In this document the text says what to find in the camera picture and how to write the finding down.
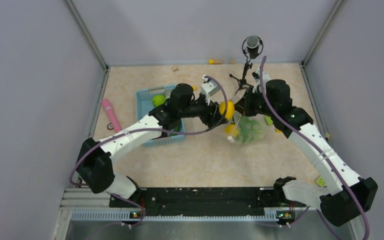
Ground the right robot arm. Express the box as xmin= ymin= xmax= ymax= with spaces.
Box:
xmin=236 ymin=79 xmax=378 ymax=229

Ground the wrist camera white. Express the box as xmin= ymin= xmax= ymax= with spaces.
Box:
xmin=200 ymin=75 xmax=220 ymax=106
xmin=252 ymin=68 xmax=272 ymax=93

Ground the pink cylinder toy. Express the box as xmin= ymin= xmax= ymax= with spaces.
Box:
xmin=101 ymin=98 xmax=122 ymax=133

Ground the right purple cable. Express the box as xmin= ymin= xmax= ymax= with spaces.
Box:
xmin=258 ymin=55 xmax=371 ymax=240

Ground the green studded brick block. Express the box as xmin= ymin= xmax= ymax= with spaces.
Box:
xmin=316 ymin=176 xmax=326 ymax=188

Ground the green rectangular block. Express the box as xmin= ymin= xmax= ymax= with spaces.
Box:
xmin=264 ymin=116 xmax=274 ymax=126

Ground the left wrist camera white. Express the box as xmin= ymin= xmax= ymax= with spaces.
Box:
xmin=200 ymin=75 xmax=220 ymax=106

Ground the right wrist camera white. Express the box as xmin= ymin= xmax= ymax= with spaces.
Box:
xmin=252 ymin=68 xmax=272 ymax=93

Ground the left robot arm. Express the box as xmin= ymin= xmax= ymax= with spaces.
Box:
xmin=74 ymin=80 xmax=227 ymax=207

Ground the wooden block near wall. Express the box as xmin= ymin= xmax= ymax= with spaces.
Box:
xmin=171 ymin=65 xmax=179 ymax=72

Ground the yellow wooden cylinder block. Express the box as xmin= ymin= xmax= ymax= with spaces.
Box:
xmin=208 ymin=59 xmax=223 ymax=65

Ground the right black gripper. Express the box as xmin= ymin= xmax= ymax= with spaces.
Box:
xmin=231 ymin=87 xmax=276 ymax=118

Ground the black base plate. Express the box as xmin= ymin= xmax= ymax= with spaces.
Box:
xmin=109 ymin=187 xmax=307 ymax=219

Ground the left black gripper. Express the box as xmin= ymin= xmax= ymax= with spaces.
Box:
xmin=179 ymin=93 xmax=228 ymax=128

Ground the clear zip top bag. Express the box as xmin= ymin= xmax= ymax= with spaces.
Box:
xmin=223 ymin=111 xmax=267 ymax=145

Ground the green lettuce toy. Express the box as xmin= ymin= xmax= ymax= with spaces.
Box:
xmin=237 ymin=116 xmax=266 ymax=144

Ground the blue plastic basket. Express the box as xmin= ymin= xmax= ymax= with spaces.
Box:
xmin=136 ymin=84 xmax=186 ymax=148

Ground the yellow lemon toy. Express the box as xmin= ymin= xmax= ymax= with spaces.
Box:
xmin=219 ymin=100 xmax=235 ymax=121

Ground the black microphone on tripod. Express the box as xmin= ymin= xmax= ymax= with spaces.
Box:
xmin=229 ymin=35 xmax=264 ymax=94

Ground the yellow mango toy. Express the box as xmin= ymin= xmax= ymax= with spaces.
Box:
xmin=224 ymin=123 xmax=239 ymax=138

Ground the green lime toy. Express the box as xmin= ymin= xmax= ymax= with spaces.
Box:
xmin=151 ymin=94 xmax=166 ymax=107

